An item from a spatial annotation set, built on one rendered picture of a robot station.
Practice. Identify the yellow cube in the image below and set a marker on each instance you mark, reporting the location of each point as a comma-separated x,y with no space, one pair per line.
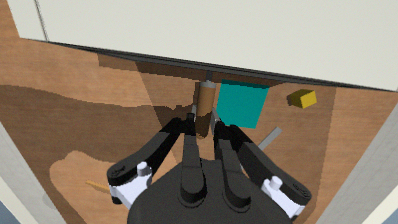
303,98

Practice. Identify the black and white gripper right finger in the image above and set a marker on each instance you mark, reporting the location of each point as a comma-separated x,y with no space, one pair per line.
290,194

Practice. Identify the steel hook with wooden handle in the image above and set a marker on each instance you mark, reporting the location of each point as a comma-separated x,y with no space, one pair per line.
204,106

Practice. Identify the small white cabinet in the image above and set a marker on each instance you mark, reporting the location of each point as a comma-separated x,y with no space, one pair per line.
336,43

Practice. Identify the teal square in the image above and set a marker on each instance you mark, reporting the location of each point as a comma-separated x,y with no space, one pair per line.
240,103

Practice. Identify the grey flat bar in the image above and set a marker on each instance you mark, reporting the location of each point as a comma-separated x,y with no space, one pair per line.
270,138

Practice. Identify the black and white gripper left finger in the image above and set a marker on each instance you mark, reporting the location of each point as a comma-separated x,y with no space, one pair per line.
133,174

